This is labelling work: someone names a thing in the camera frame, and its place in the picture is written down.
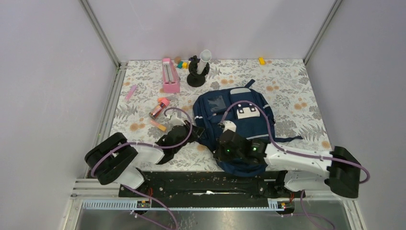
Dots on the white cylinder on stand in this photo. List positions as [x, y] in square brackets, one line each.
[205, 57]

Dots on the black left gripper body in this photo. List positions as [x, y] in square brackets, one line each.
[193, 136]

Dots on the black round stand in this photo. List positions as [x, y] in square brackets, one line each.
[196, 80]

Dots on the orange yellow highlighter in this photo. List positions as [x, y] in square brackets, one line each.
[158, 125]

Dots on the yellow block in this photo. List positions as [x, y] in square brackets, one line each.
[261, 61]

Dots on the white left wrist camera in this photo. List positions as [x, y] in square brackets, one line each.
[175, 120]

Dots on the green block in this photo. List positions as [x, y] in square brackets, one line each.
[180, 65]

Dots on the brown round block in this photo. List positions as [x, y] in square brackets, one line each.
[177, 60]

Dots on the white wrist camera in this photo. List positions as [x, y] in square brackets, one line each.
[229, 125]
[175, 120]

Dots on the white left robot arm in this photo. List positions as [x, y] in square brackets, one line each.
[109, 161]

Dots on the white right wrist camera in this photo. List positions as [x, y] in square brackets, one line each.
[229, 125]

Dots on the pink rack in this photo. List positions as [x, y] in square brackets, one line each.
[170, 78]

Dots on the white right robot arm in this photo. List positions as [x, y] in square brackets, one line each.
[336, 170]

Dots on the pink-capped marker tube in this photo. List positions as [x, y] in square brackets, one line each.
[158, 109]

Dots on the navy blue backpack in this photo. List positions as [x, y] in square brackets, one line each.
[252, 116]

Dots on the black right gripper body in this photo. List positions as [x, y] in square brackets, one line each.
[225, 155]

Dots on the pink highlighter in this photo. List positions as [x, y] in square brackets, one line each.
[130, 93]

